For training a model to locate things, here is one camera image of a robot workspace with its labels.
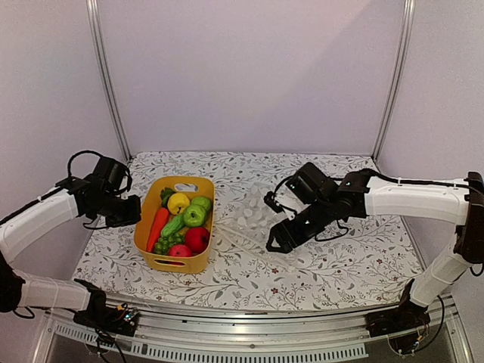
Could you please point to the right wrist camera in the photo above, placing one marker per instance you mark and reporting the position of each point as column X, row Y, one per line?
column 270, row 201

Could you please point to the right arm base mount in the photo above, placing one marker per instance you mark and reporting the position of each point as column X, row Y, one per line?
column 405, row 316

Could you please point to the green toy grapes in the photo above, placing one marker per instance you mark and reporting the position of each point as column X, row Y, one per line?
column 164, row 244

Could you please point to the yellow plastic basket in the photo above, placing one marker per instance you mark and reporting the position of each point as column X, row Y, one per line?
column 192, row 187

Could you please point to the pink red toy peach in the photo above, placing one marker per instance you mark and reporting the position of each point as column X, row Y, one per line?
column 180, row 251

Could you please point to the aluminium frame post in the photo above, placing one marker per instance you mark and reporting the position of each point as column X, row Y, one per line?
column 396, row 79
column 94, row 21

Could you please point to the green toy leafy vegetable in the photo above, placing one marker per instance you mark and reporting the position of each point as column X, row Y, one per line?
column 165, row 195

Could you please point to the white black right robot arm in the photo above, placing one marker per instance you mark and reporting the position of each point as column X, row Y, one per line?
column 447, row 212

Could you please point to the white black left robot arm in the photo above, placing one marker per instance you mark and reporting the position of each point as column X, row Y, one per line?
column 23, row 229

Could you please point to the green toy bitter gourd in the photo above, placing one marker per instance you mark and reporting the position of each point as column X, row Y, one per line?
column 173, row 226

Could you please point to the orange toy carrot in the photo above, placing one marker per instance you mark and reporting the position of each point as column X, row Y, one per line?
column 160, row 219

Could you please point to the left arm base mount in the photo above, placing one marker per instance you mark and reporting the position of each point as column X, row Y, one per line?
column 122, row 320

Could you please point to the right aluminium frame post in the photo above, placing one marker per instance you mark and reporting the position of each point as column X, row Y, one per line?
column 396, row 79

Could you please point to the yellow toy apple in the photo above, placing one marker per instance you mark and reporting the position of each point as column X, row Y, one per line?
column 177, row 203

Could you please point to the green toy apple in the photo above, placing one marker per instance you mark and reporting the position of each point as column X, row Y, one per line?
column 194, row 216

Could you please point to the aluminium front rail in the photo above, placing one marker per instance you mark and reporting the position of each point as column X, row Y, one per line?
column 169, row 332

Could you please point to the clear polka dot zip bag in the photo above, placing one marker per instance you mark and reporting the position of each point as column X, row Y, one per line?
column 247, row 220

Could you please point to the green toy pear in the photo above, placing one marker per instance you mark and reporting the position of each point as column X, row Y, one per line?
column 204, row 202

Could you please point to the left aluminium frame post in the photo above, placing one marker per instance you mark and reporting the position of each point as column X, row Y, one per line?
column 94, row 21

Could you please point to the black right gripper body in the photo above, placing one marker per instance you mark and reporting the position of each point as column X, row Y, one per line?
column 318, row 218

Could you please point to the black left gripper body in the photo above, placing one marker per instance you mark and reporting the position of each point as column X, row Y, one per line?
column 117, row 213

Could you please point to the red toy apple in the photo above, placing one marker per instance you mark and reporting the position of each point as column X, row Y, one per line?
column 197, row 239

